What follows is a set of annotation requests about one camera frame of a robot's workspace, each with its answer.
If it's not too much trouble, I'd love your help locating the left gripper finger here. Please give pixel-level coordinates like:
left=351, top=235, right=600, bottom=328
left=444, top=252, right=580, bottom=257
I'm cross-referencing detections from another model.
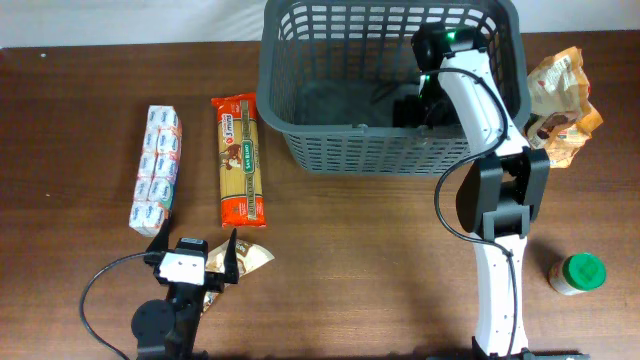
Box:
left=146, top=218, right=170, bottom=252
left=223, top=228, right=239, bottom=284

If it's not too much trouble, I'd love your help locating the orange snack bag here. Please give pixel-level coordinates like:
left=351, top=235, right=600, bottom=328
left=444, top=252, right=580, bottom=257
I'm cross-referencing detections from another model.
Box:
left=523, top=46, right=603, bottom=169

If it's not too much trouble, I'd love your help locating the green lid seasoning jar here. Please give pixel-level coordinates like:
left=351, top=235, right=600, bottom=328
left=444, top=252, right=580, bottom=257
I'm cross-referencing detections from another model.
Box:
left=547, top=253, right=607, bottom=296

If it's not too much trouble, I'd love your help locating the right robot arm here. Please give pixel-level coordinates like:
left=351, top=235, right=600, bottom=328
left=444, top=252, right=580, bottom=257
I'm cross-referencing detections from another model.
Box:
left=393, top=23, right=550, bottom=359

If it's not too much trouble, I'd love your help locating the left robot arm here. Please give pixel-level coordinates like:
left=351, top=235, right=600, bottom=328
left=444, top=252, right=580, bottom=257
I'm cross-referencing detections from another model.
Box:
left=131, top=219, right=240, bottom=359

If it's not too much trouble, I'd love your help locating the brown white snack pouch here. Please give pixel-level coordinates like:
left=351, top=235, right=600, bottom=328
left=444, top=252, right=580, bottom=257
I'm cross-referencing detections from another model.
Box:
left=200, top=238, right=276, bottom=315

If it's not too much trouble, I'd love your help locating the white tissue multipack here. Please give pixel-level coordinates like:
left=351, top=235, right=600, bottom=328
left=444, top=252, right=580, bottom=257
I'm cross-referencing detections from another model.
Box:
left=129, top=105, right=182, bottom=237

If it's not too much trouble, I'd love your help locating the orange spaghetti packet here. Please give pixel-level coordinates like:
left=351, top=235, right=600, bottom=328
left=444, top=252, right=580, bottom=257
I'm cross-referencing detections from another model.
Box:
left=211, top=93, right=267, bottom=227

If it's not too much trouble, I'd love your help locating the grey plastic basket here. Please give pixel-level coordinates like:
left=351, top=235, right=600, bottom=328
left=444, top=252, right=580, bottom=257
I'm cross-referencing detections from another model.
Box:
left=257, top=0, right=531, bottom=176

